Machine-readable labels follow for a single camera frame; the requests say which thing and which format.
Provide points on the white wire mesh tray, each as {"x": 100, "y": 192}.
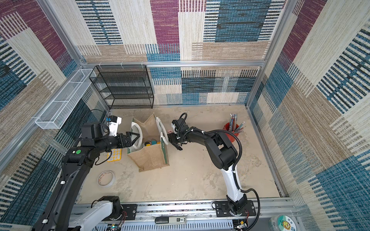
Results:
{"x": 59, "y": 109}

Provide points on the green white round sticker can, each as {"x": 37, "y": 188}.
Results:
{"x": 282, "y": 223}

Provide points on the green Christmas burlap tote bag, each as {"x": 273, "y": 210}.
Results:
{"x": 149, "y": 157}

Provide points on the clear tape roll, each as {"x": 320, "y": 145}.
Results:
{"x": 106, "y": 179}

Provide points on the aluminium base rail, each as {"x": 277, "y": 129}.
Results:
{"x": 204, "y": 215}

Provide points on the black grey utility knife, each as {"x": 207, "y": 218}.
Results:
{"x": 178, "y": 147}

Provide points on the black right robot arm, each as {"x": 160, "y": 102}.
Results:
{"x": 225, "y": 151}

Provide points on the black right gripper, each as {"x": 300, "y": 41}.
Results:
{"x": 176, "y": 139}

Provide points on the black wire mesh shelf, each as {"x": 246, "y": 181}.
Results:
{"x": 123, "y": 86}

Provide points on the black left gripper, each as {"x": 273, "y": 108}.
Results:
{"x": 129, "y": 143}

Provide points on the yellow calculator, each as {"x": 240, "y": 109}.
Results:
{"x": 114, "y": 155}

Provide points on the red pen cup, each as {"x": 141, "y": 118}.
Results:
{"x": 229, "y": 131}

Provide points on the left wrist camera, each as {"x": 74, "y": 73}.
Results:
{"x": 113, "y": 124}

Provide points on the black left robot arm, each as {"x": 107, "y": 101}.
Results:
{"x": 77, "y": 163}

